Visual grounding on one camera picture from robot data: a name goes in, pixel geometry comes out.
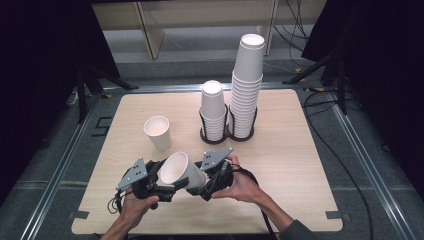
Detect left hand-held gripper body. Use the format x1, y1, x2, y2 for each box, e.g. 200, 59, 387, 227
115, 157, 162, 203

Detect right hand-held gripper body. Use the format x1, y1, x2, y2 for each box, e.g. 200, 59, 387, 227
199, 147, 235, 202

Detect white paper cup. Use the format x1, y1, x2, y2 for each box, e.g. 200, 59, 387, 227
157, 151, 208, 191
143, 115, 173, 151

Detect dark wooden wire cup holder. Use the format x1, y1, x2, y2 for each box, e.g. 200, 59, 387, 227
198, 104, 259, 146

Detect short stack of white cups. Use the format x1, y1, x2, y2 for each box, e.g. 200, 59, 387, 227
199, 79, 229, 142

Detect tall stack of white cups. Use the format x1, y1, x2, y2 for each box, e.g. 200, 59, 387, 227
228, 33, 267, 140

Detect person's left hand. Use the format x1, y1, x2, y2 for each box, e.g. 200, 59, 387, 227
120, 190, 161, 231

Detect person's right hand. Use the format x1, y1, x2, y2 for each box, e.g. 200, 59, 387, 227
211, 154, 268, 208

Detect black stand legs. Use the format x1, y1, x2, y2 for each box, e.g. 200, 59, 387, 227
74, 63, 140, 125
282, 49, 350, 116

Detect black curtain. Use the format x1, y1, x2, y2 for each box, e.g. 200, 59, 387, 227
0, 0, 122, 208
301, 0, 424, 193

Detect pale wooden shelf unit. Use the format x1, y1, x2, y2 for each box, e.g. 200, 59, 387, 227
91, 0, 328, 61

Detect left hand-held gripper cable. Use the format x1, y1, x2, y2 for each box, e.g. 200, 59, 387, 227
106, 190, 124, 215

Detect hand-held gripper cable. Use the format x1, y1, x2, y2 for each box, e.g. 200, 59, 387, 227
231, 166, 280, 240
106, 190, 124, 215

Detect right hand-held gripper cable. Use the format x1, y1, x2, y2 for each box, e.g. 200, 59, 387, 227
231, 166, 280, 240

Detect metal floor rail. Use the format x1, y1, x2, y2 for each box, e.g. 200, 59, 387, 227
19, 93, 105, 240
102, 82, 309, 95
328, 96, 418, 240

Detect long black floor cable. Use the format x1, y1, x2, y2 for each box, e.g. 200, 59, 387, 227
302, 88, 375, 240

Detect bundle of hanging black cables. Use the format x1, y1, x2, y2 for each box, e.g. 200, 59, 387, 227
272, 0, 312, 68

